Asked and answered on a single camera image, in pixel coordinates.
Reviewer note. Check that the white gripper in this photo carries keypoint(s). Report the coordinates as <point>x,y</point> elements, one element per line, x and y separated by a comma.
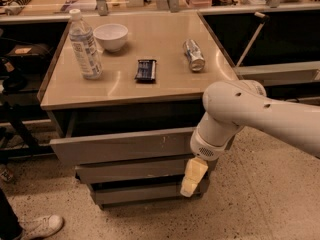
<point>207,148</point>

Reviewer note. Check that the grey top drawer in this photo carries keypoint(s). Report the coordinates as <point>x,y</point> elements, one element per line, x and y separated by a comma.
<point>122,146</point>

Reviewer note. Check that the grey drawer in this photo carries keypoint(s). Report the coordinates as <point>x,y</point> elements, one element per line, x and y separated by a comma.
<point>136,191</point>
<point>122,146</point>
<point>131,170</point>

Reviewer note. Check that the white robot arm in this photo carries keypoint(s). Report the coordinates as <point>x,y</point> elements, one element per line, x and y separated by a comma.
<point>230,106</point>

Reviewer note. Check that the grey middle drawer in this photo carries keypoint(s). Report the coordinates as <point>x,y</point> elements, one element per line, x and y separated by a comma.
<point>131,170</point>

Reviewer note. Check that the grey drawer cabinet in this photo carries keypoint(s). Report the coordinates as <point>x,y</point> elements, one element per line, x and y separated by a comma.
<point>116,102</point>

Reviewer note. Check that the grey bottom drawer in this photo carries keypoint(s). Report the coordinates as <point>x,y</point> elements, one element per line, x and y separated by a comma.
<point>136,191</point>

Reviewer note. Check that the dark blue snack packet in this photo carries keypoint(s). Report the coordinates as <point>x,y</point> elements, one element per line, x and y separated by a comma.
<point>146,70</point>

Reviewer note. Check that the silver soda can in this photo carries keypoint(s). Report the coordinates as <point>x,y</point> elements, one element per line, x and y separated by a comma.
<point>194,55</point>

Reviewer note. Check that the white ceramic bowl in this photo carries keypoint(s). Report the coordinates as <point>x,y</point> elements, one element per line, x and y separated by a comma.
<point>111,37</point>

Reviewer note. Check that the clear plastic water bottle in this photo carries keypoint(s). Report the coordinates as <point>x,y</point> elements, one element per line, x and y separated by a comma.
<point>84,46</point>

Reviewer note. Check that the white sneaker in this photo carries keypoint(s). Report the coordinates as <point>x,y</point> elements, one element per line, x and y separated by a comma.
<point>41,227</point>

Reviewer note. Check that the black bag on shelf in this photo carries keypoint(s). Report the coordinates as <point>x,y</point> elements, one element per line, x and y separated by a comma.
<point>29,55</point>

